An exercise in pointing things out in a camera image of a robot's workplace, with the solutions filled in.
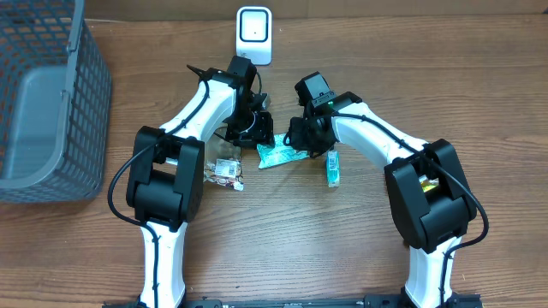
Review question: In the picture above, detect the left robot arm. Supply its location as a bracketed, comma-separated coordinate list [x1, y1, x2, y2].
[126, 56, 274, 307]

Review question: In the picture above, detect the white barcode scanner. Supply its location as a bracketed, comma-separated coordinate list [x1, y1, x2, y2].
[235, 6, 273, 66]

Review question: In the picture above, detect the yellow tea bottle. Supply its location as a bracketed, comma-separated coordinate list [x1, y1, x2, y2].
[419, 175, 439, 193]

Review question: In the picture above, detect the grey plastic mesh basket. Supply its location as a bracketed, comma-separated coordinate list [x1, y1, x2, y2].
[1, 0, 112, 203]

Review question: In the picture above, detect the brown snack bag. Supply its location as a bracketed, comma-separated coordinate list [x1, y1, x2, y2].
[204, 127, 244, 191]

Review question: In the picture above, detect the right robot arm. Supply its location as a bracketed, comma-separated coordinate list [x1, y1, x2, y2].
[283, 72, 482, 307]

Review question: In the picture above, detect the teal wet wipes pack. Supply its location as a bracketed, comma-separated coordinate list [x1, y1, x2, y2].
[257, 133, 308, 169]

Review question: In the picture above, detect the teal Kleenex tissue pack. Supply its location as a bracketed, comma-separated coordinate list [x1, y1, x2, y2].
[326, 150, 340, 188]

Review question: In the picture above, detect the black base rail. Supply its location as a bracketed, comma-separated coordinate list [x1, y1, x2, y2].
[102, 292, 483, 308]

